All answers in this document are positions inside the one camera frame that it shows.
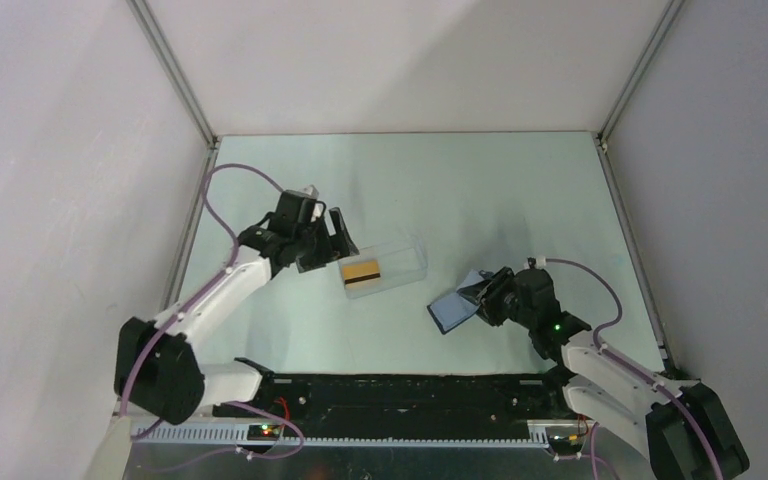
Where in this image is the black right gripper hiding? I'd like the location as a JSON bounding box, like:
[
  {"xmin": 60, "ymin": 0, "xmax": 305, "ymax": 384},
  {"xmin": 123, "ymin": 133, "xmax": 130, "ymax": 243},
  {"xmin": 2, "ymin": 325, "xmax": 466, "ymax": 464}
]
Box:
[{"xmin": 457, "ymin": 266, "xmax": 535, "ymax": 330}]

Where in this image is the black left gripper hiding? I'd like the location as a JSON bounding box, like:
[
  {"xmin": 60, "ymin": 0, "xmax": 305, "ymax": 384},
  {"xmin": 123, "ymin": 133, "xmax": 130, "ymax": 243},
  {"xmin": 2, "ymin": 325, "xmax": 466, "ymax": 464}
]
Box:
[{"xmin": 293, "ymin": 208, "xmax": 357, "ymax": 273}]

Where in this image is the blue leather card holder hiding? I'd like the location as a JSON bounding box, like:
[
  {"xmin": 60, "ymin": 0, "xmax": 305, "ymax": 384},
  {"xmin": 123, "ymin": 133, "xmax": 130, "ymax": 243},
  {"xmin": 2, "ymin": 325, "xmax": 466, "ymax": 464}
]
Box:
[{"xmin": 426, "ymin": 270, "xmax": 493, "ymax": 335}]

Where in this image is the gold card with black stripe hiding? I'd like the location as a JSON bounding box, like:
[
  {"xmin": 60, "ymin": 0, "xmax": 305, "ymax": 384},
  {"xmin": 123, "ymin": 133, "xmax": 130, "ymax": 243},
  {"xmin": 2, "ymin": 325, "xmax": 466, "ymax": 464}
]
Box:
[{"xmin": 340, "ymin": 259, "xmax": 382, "ymax": 289}]

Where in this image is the clear plastic tray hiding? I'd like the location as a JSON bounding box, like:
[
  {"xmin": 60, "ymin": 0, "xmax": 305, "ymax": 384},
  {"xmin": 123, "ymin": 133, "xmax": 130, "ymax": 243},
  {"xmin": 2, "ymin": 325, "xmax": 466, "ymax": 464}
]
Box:
[{"xmin": 338, "ymin": 235, "xmax": 428, "ymax": 300}]

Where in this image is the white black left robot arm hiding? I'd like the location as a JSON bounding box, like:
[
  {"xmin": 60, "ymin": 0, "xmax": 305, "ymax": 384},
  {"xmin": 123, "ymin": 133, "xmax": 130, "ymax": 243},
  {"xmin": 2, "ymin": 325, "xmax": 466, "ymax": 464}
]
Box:
[{"xmin": 114, "ymin": 188, "xmax": 359, "ymax": 425}]

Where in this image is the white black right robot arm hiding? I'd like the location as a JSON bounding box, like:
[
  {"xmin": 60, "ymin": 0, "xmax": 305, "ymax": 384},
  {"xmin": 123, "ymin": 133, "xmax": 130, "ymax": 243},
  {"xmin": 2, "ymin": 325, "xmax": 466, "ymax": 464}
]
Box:
[{"xmin": 457, "ymin": 260, "xmax": 750, "ymax": 479}]

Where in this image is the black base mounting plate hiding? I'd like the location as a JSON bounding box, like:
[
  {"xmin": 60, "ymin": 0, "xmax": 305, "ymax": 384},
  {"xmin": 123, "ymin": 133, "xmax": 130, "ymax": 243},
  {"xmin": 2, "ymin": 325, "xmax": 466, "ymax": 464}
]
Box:
[{"xmin": 212, "ymin": 372, "xmax": 607, "ymax": 440}]

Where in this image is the right electronics board with leds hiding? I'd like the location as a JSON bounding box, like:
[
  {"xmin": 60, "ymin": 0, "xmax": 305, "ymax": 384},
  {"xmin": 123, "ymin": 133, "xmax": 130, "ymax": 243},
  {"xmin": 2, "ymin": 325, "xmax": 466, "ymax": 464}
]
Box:
[{"xmin": 547, "ymin": 434, "xmax": 587, "ymax": 458}]

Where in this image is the electronics board with leds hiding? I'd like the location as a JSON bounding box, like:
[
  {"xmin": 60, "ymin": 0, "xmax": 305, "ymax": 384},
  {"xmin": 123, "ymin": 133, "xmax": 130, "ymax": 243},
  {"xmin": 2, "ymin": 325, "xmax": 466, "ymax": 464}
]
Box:
[
  {"xmin": 247, "ymin": 424, "xmax": 282, "ymax": 441},
  {"xmin": 547, "ymin": 434, "xmax": 587, "ymax": 458}
]

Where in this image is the left electronics board with leds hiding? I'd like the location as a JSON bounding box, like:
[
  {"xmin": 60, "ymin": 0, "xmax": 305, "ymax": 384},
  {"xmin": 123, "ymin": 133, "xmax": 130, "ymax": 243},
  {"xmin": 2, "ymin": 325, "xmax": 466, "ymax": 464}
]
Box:
[{"xmin": 247, "ymin": 424, "xmax": 282, "ymax": 441}]

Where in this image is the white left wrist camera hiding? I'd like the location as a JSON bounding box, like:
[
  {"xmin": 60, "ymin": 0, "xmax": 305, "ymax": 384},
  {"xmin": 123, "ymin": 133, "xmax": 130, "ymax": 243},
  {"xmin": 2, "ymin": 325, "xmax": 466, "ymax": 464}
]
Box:
[{"xmin": 290, "ymin": 185, "xmax": 326, "ymax": 222}]

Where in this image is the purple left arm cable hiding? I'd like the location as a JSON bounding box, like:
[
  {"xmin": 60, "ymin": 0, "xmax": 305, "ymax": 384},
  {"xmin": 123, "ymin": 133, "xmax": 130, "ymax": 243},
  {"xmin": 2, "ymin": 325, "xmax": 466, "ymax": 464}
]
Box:
[{"xmin": 117, "ymin": 163, "xmax": 286, "ymax": 440}]

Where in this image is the grey slotted cable duct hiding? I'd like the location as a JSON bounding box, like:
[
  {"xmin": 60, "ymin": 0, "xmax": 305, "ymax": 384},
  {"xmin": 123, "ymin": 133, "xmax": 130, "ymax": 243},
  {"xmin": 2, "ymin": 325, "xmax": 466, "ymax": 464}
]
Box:
[{"xmin": 141, "ymin": 423, "xmax": 549, "ymax": 449}]

